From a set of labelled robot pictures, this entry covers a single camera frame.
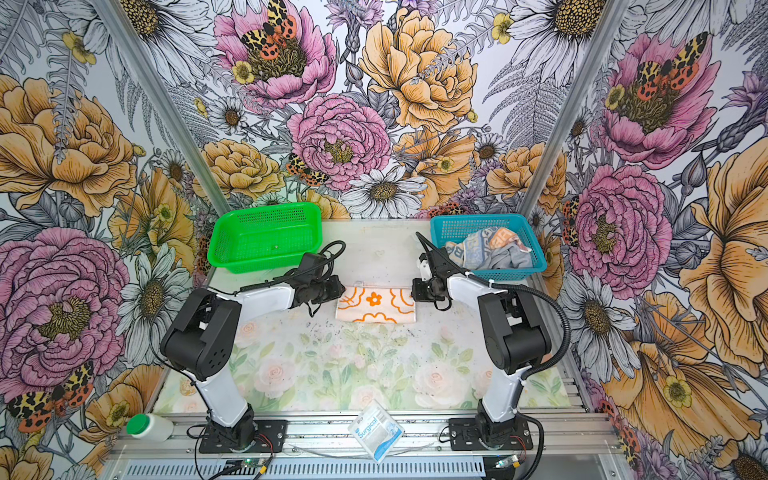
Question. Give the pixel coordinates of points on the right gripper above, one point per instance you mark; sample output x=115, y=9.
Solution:
x=417, y=292

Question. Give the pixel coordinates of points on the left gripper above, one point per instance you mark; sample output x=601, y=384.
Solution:
x=335, y=290

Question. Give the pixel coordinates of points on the orange white floral towel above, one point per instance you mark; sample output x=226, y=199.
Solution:
x=365, y=304

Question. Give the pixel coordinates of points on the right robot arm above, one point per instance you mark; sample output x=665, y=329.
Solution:
x=513, y=330

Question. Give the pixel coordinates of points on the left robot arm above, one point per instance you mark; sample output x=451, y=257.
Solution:
x=201, y=338

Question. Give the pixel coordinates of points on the grey patterned towel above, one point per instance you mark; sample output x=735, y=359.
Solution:
x=491, y=248

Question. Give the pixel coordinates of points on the green plastic basket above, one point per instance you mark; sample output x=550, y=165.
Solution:
x=266, y=237

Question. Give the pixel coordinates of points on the teal plastic basket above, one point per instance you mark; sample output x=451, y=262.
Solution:
x=456, y=228

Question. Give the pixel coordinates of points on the white blue packet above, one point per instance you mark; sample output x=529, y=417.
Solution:
x=376, y=431

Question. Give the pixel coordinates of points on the white bottle green cap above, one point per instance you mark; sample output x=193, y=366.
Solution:
x=150, y=427

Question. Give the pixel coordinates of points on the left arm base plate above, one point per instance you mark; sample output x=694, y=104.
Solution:
x=256, y=436

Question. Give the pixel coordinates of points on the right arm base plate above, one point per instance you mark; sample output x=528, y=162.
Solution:
x=480, y=434

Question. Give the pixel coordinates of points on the right aluminium frame post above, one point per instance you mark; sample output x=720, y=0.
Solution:
x=599, y=48

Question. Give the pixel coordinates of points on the aluminium frame post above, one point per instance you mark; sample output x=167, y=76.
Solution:
x=599, y=48
x=128, y=42

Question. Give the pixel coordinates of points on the left aluminium frame post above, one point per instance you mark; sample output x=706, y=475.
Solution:
x=128, y=42

